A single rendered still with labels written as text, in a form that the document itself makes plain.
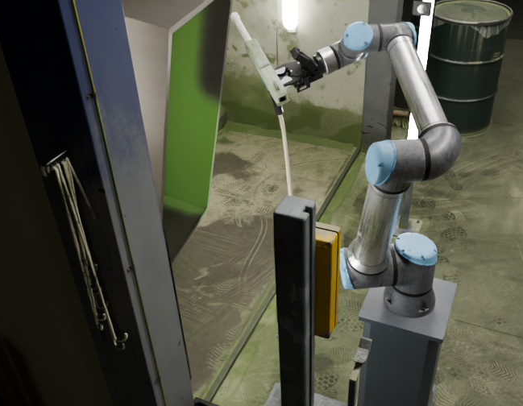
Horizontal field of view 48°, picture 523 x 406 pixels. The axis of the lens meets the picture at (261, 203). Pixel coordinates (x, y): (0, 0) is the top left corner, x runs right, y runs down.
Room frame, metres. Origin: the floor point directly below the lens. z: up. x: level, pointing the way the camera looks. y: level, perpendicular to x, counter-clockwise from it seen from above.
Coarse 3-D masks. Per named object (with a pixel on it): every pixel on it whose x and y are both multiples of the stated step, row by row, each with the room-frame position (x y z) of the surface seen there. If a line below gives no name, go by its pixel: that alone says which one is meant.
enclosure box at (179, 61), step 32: (128, 0) 2.01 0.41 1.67; (160, 0) 2.04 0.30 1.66; (192, 0) 2.08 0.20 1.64; (224, 0) 2.40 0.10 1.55; (128, 32) 1.87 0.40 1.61; (160, 32) 1.83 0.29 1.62; (192, 32) 2.46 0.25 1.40; (224, 32) 2.41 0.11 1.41; (160, 64) 1.84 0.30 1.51; (192, 64) 2.46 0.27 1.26; (224, 64) 2.40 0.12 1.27; (160, 96) 1.85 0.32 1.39; (192, 96) 2.47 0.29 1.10; (160, 128) 1.85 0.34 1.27; (192, 128) 2.48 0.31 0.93; (160, 160) 1.86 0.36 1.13; (192, 160) 2.49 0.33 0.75; (160, 192) 1.87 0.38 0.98; (192, 192) 2.50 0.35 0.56; (192, 224) 2.34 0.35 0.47
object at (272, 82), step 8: (232, 16) 2.19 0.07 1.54; (240, 24) 2.14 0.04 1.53; (240, 32) 2.12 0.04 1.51; (248, 40) 2.05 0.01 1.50; (256, 40) 2.04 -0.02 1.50; (248, 48) 2.01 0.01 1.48; (256, 48) 1.99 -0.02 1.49; (256, 56) 1.96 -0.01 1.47; (264, 56) 1.95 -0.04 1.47; (256, 64) 1.93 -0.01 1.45; (264, 64) 1.92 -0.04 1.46; (264, 72) 1.88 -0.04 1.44; (272, 72) 1.87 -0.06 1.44; (264, 80) 1.86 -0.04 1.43; (272, 80) 1.84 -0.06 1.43; (272, 88) 1.81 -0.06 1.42; (280, 88) 1.80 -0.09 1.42; (272, 96) 1.80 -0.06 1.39; (280, 96) 1.77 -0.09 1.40; (272, 104) 1.93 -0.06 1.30; (280, 104) 1.78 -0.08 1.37; (280, 112) 1.94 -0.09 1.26
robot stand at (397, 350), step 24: (360, 312) 1.51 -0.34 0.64; (384, 312) 1.51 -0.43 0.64; (432, 312) 1.49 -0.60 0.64; (384, 336) 1.46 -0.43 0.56; (408, 336) 1.42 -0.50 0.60; (432, 336) 1.38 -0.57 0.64; (384, 360) 1.46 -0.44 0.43; (408, 360) 1.42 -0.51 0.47; (432, 360) 1.40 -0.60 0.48; (360, 384) 1.52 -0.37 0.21; (384, 384) 1.45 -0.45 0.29; (408, 384) 1.41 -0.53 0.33; (432, 384) 1.49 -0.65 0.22
